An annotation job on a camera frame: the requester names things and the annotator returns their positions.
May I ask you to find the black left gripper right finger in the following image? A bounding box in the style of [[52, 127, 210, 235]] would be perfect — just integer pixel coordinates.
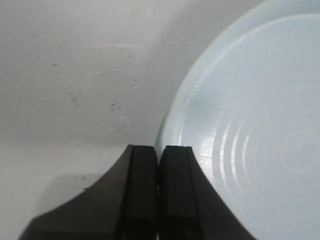
[[158, 146, 254, 240]]

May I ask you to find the light blue round plate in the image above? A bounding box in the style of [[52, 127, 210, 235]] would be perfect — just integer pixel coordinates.
[[156, 0, 320, 240]]

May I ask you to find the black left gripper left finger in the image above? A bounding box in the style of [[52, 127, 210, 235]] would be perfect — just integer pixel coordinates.
[[20, 145, 158, 240]]

